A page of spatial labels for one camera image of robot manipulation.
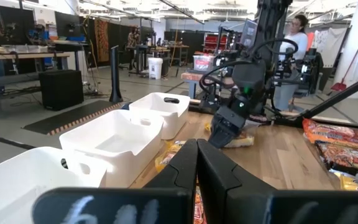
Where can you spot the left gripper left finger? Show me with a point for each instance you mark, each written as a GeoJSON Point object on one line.
{"type": "Point", "coordinates": [166, 205]}

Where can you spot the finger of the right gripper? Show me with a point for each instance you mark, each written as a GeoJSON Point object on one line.
{"type": "Point", "coordinates": [234, 129]}
{"type": "Point", "coordinates": [219, 130]}

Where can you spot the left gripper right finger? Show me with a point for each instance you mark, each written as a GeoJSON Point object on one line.
{"type": "Point", "coordinates": [259, 205]}

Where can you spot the black Maruchan fire noodle pack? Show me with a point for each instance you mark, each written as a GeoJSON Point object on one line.
{"type": "Point", "coordinates": [258, 118]}
{"type": "Point", "coordinates": [346, 158]}

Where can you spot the orange Maruchan noodle pack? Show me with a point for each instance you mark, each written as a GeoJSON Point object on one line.
{"type": "Point", "coordinates": [334, 133]}
{"type": "Point", "coordinates": [199, 208]}

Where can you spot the clear plastic storage box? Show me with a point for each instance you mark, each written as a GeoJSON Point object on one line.
{"type": "Point", "coordinates": [202, 62]}

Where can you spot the white plastic bin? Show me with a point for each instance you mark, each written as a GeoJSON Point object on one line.
{"type": "Point", "coordinates": [11, 186]}
{"type": "Point", "coordinates": [157, 105]}
{"type": "Point", "coordinates": [110, 146]}

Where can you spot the red shelf bins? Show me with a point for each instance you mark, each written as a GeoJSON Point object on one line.
{"type": "Point", "coordinates": [214, 42]}

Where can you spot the grey monitor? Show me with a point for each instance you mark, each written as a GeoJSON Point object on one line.
{"type": "Point", "coordinates": [249, 32]}

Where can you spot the person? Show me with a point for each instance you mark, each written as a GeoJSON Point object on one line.
{"type": "Point", "coordinates": [133, 37]}
{"type": "Point", "coordinates": [297, 40]}

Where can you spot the white trash bin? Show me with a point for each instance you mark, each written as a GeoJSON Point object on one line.
{"type": "Point", "coordinates": [155, 68]}

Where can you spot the white hanging cloth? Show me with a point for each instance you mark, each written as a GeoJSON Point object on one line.
{"type": "Point", "coordinates": [331, 43]}

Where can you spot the black hazard-striped floor mat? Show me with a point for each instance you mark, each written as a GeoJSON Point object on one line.
{"type": "Point", "coordinates": [70, 116]}

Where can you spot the brown patterned hanging cloth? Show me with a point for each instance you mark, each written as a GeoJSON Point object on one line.
{"type": "Point", "coordinates": [101, 40]}

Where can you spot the black speaker box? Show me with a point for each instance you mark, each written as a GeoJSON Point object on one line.
{"type": "Point", "coordinates": [61, 90]}

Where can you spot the black monitor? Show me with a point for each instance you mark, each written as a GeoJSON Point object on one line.
{"type": "Point", "coordinates": [67, 23]}

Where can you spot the grey workbench wooden top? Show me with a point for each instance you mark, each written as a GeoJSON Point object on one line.
{"type": "Point", "coordinates": [26, 56]}

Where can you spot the clear plastic tray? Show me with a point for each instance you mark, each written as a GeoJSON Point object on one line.
{"type": "Point", "coordinates": [23, 48]}

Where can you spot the black upright post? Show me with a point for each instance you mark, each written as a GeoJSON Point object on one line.
{"type": "Point", "coordinates": [115, 74]}

